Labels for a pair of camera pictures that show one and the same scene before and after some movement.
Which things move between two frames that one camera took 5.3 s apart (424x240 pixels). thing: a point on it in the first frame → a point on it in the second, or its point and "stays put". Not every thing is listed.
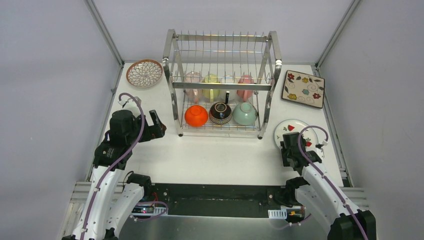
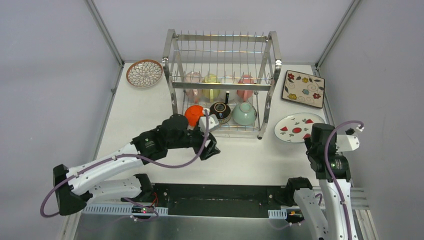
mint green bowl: [244, 113] stays put
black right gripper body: [285, 154] → [308, 145]
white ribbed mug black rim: [232, 93] stays put
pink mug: [245, 94] stays put
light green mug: [211, 95] stays put
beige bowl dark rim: [220, 113] stays put
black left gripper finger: [159, 129] → [211, 149]
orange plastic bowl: [196, 116] stays put
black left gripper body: [151, 129] → [208, 147]
